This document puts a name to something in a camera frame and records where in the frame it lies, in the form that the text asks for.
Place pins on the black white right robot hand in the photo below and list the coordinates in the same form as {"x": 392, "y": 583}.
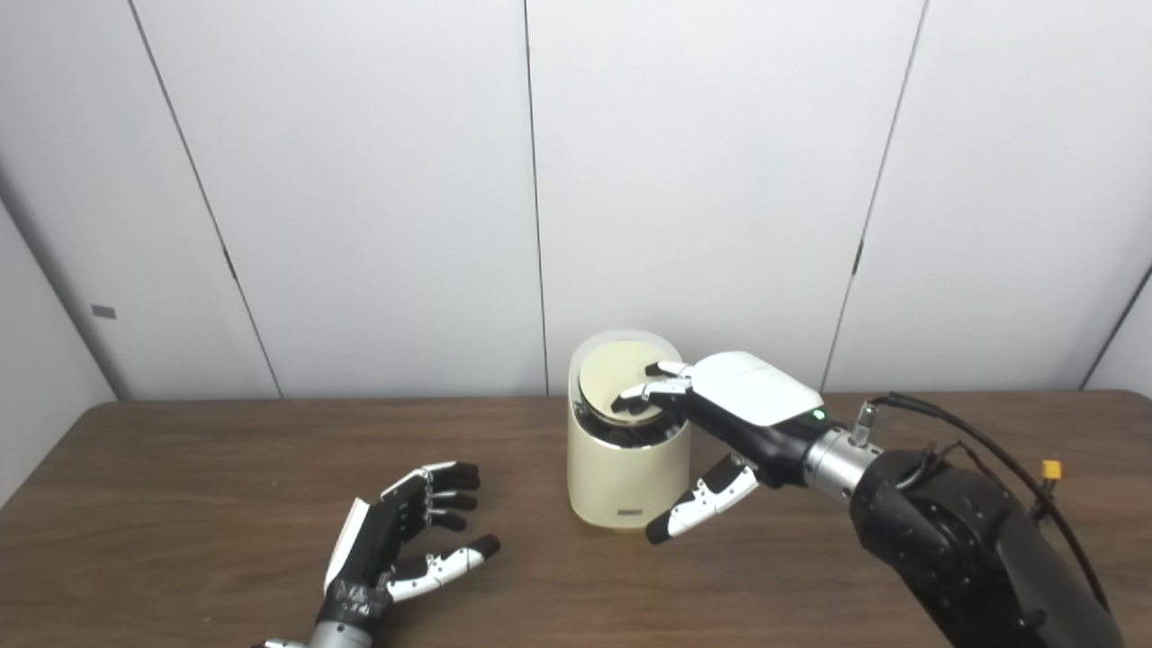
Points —
{"x": 747, "y": 396}

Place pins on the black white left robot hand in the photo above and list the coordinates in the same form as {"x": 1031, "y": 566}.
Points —
{"x": 369, "y": 549}

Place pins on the cream round bin lid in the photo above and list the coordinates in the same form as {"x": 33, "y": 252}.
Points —
{"x": 607, "y": 373}

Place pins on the cream-colored bin body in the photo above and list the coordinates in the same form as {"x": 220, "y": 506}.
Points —
{"x": 616, "y": 477}

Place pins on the black wall panel hinge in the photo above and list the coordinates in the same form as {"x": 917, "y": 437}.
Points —
{"x": 229, "y": 262}
{"x": 858, "y": 256}

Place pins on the small gray wall label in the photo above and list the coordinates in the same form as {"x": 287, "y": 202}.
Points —
{"x": 103, "y": 311}

